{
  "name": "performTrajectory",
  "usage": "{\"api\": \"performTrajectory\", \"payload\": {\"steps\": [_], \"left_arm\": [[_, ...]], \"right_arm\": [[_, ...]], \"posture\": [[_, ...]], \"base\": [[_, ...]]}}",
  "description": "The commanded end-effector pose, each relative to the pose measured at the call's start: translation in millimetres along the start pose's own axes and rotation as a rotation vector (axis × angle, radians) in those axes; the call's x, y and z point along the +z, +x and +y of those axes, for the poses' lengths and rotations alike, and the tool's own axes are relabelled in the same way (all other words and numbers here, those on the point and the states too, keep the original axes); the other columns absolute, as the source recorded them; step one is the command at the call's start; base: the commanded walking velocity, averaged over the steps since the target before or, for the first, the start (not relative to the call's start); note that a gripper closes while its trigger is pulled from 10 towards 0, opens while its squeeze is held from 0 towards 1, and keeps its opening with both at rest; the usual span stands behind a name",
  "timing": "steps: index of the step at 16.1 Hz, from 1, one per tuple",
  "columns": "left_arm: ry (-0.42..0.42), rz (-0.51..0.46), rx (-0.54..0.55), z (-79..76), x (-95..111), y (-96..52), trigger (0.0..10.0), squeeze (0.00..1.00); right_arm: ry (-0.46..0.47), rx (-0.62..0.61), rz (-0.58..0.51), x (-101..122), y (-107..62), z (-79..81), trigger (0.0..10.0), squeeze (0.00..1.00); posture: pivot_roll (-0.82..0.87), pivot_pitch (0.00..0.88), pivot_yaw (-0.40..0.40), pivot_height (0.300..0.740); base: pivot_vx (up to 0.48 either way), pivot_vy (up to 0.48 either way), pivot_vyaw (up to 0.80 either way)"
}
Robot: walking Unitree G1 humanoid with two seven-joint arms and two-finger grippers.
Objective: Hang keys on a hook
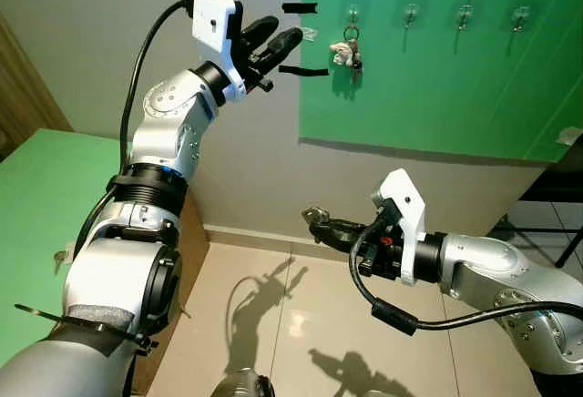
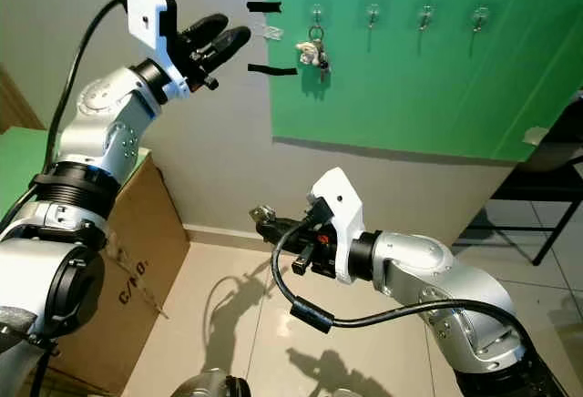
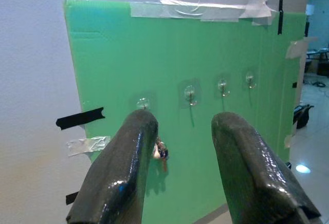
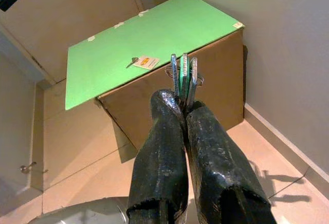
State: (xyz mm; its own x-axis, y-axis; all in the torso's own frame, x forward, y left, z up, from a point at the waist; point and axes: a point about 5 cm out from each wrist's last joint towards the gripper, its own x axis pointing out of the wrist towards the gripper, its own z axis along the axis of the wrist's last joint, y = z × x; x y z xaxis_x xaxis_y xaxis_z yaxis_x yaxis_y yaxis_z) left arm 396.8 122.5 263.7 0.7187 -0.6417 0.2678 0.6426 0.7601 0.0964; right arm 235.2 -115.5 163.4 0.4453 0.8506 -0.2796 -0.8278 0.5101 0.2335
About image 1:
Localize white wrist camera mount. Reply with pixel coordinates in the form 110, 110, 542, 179
370, 168, 427, 287
188, 0, 250, 105

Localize grey robot leg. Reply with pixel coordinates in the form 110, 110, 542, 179
210, 367, 276, 397

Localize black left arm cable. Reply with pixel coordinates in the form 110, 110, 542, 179
118, 0, 197, 172

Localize short black tape strip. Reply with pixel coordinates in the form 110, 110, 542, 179
281, 0, 321, 15

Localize wooden door frame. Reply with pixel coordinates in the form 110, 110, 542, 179
0, 13, 74, 159

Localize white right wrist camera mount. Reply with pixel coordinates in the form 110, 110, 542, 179
370, 168, 427, 287

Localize single silver key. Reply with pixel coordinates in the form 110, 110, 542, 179
302, 204, 332, 230

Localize green wall board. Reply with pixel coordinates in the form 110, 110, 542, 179
298, 0, 583, 164

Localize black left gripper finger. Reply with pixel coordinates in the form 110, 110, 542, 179
248, 26, 304, 72
239, 15, 281, 52

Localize keys with white plush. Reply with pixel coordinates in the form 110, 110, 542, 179
329, 24, 366, 85

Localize green table cover sheet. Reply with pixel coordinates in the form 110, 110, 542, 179
0, 127, 126, 368

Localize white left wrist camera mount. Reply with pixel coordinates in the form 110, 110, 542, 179
188, 0, 250, 105

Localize long black tape strip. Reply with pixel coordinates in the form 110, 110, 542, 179
277, 65, 330, 78

